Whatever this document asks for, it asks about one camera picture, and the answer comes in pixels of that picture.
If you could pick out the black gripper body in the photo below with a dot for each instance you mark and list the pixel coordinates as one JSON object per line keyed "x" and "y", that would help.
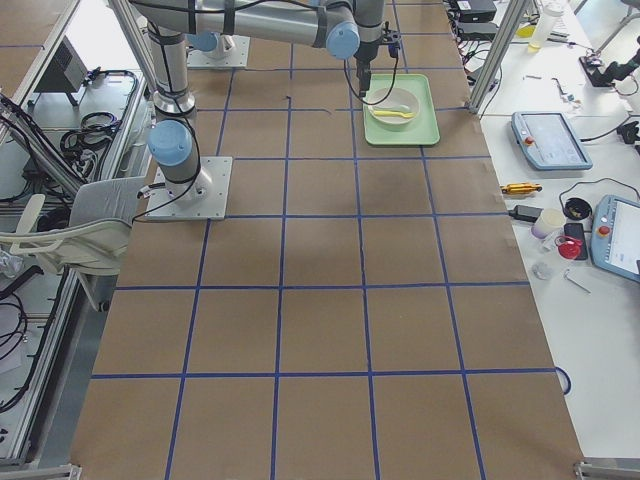
{"x": 366, "y": 52}

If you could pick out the yellow plastic fork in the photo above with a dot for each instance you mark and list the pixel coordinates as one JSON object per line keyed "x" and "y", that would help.
{"x": 398, "y": 115}

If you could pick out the white round plate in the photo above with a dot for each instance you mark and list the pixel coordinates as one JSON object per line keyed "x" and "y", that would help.
{"x": 396, "y": 96}

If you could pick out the light green tray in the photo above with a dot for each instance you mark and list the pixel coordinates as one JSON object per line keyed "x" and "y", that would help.
{"x": 422, "y": 131}

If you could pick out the teach pendant near tray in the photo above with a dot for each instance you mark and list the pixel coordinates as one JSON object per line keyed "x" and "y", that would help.
{"x": 548, "y": 141}

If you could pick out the black power adapter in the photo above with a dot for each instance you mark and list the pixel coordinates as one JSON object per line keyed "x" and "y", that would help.
{"x": 525, "y": 213}

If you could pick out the white lavender cup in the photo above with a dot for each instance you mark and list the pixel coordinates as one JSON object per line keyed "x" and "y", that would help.
{"x": 549, "y": 220}

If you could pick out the black round dish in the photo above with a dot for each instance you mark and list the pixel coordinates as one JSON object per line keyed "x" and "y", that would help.
{"x": 577, "y": 209}

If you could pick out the red round object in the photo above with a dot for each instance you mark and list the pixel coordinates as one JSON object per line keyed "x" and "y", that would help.
{"x": 568, "y": 247}

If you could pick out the metal hex key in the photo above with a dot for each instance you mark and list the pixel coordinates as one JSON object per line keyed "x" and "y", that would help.
{"x": 568, "y": 277}

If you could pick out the white chair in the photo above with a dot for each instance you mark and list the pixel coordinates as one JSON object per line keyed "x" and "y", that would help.
{"x": 94, "y": 242}

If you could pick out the teach pendant with red button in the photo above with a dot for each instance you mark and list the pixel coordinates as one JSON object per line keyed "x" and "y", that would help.
{"x": 614, "y": 243}

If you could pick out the grey electronics box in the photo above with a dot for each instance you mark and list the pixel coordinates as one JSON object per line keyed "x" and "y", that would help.
{"x": 65, "y": 73}

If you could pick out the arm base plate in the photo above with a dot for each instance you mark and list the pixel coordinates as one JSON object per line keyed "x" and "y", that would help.
{"x": 205, "y": 199}
{"x": 238, "y": 59}

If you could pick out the aluminium frame post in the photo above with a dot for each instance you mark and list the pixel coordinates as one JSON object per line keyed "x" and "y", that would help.
{"x": 507, "y": 28}

